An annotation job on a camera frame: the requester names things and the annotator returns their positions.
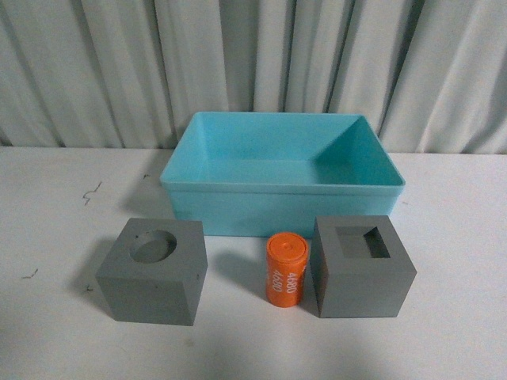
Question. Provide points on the gray cube with round hole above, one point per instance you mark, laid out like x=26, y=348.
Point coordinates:
x=154, y=272

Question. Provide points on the orange cylinder marked 4680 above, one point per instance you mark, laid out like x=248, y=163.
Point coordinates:
x=286, y=258

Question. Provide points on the gray cube with square hole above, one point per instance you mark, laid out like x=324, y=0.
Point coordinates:
x=359, y=267

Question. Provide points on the white pleated curtain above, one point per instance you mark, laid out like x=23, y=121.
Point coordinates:
x=430, y=76

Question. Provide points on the light blue plastic box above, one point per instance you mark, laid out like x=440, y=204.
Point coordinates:
x=255, y=174

